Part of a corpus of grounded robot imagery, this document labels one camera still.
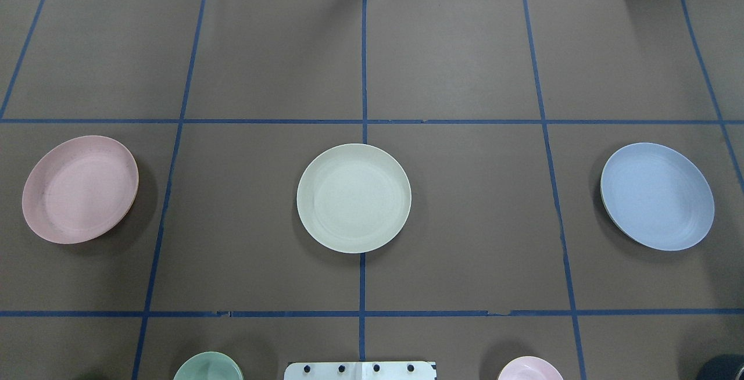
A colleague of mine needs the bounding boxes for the dark blue pot with lid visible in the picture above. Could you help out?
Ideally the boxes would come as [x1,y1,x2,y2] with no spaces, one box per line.
[696,354,743,380]

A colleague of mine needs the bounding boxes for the white camera pole base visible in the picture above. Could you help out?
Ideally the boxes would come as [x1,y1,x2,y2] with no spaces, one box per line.
[284,361,438,379]

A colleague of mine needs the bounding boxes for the beige plate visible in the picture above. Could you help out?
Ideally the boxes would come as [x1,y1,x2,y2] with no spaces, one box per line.
[296,144,413,254]

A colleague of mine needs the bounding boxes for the green bowl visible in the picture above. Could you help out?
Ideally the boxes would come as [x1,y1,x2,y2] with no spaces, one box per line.
[173,352,244,379]

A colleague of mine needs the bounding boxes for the light blue plate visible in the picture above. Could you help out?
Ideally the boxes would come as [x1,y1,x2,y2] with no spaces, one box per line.
[600,142,716,251]

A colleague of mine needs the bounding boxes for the pink plate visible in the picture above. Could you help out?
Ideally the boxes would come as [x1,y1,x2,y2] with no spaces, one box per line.
[22,135,140,245]

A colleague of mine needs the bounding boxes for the pink bowl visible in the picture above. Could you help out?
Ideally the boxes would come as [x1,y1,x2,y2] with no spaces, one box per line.
[496,356,563,380]

